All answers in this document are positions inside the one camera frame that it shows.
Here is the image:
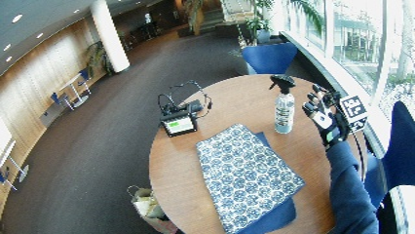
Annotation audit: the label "clear spray bottle black trigger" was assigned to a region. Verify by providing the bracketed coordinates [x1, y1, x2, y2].
[269, 74, 299, 135]

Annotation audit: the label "white marker cube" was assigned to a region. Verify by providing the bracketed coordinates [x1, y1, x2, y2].
[338, 95, 370, 134]

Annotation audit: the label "potted green plant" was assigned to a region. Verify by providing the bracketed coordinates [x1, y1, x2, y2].
[244, 0, 279, 45]

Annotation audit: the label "palm plant leaves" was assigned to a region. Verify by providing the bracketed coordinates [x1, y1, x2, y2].
[288, 0, 328, 35]

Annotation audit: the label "small black box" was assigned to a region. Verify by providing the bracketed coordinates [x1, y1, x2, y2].
[186, 99, 205, 114]

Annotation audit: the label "blue white patterned cloth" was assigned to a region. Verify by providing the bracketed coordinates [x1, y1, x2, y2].
[195, 123, 307, 234]

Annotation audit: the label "dark blue cloth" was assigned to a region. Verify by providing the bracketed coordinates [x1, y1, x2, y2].
[236, 131, 299, 234]

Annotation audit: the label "white column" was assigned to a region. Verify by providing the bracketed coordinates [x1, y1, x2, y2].
[88, 0, 131, 74]

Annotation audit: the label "brown paper bag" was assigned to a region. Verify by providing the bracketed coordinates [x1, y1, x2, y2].
[127, 184, 180, 234]

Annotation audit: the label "green indoor plant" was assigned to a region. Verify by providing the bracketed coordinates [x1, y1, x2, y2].
[83, 40, 116, 77]

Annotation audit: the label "small blue chair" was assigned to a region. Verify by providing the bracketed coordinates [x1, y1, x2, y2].
[78, 67, 94, 88]
[50, 92, 68, 107]

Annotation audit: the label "white high table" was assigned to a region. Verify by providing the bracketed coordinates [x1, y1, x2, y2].
[0, 138, 31, 192]
[59, 73, 91, 109]

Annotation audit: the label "black cable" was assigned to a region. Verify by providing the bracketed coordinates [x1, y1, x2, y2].
[158, 80, 215, 119]

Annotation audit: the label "black recording device with screen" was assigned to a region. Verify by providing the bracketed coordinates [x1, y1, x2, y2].
[160, 110, 200, 138]

